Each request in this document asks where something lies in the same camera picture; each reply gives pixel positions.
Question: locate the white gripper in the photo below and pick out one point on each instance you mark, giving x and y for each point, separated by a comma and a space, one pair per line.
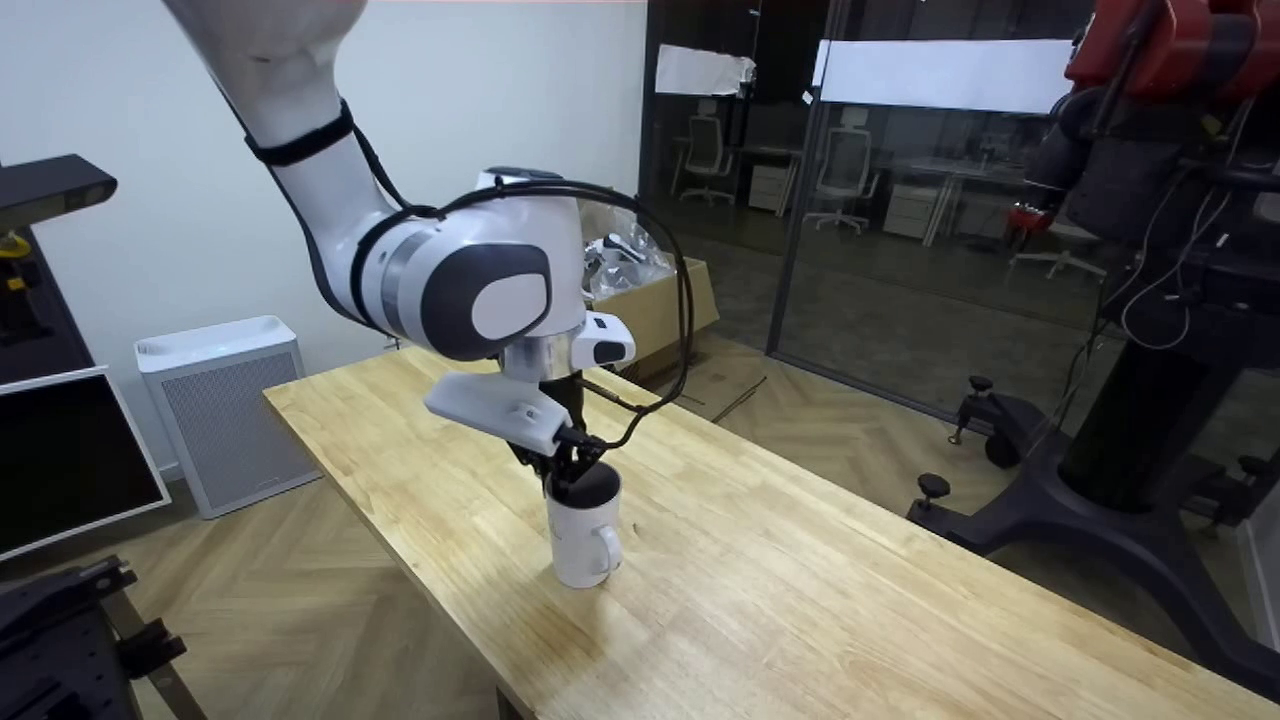
516, 404

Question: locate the white air purifier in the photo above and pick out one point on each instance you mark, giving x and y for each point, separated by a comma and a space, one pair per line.
209, 396

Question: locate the open cardboard box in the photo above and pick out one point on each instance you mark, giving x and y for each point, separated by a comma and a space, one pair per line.
639, 283

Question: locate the white office chair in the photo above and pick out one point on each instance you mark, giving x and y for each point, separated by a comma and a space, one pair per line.
845, 178

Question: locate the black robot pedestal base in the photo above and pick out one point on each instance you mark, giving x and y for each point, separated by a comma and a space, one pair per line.
1115, 491

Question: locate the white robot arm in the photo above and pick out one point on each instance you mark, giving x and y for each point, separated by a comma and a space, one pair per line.
484, 276

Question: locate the red and black robot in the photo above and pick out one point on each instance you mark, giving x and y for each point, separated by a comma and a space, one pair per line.
1165, 145

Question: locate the white ceramic mug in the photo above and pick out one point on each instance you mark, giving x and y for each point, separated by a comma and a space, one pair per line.
585, 529

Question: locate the black perforated cart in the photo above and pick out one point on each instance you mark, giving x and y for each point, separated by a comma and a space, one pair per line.
72, 651

